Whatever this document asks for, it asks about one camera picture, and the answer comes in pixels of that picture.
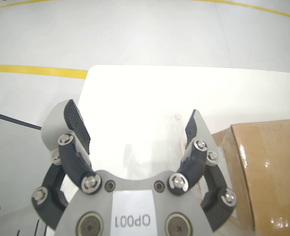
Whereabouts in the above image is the large brown cardboard carton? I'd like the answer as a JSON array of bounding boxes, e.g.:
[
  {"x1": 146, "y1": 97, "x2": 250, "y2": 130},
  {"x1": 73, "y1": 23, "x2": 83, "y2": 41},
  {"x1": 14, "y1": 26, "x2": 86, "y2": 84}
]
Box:
[{"x1": 211, "y1": 118, "x2": 290, "y2": 236}]

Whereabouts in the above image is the white panel with black edge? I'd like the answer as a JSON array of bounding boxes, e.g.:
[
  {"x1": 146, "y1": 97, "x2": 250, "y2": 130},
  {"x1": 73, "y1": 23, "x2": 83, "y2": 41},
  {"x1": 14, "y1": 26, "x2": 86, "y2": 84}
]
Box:
[{"x1": 0, "y1": 110, "x2": 52, "y2": 236}]

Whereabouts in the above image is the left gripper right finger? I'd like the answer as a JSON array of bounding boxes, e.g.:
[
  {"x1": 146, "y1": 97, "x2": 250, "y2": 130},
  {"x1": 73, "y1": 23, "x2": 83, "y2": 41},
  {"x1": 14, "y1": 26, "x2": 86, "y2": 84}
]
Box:
[{"x1": 169, "y1": 109, "x2": 238, "y2": 232}]

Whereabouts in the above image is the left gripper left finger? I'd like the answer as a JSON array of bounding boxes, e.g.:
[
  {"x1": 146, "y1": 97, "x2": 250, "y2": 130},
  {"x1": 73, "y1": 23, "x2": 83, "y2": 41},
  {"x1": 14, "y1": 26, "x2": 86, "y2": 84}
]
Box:
[{"x1": 31, "y1": 99, "x2": 102, "y2": 231}]

